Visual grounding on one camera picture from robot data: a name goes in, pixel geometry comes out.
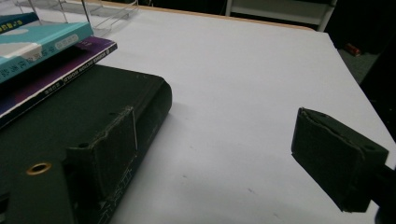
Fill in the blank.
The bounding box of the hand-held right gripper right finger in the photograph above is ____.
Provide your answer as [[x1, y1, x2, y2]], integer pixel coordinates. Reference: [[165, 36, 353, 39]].
[[290, 106, 390, 213]]

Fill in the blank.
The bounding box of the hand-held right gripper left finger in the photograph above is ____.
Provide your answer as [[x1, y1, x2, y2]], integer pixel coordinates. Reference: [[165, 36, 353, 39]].
[[66, 105, 138, 203]]

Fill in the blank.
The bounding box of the white table mat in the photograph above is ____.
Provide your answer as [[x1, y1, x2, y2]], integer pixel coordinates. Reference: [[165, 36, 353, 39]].
[[92, 6, 396, 224]]

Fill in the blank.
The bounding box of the small red object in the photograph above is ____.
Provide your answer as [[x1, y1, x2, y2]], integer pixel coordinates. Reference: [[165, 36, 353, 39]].
[[345, 42, 362, 57]]

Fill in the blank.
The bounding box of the teal meadow picture book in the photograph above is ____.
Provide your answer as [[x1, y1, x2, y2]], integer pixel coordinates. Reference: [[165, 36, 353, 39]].
[[0, 21, 94, 84]]

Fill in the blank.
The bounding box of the clear acrylic book rack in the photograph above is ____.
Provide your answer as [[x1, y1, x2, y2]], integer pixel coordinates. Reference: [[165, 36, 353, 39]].
[[13, 0, 139, 37]]

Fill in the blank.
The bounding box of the black hardcover book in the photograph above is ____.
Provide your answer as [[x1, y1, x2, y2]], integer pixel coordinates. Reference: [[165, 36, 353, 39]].
[[0, 64, 173, 224]]

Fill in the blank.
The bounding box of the white metal stand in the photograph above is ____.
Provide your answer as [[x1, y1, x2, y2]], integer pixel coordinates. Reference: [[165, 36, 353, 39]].
[[225, 0, 338, 33]]

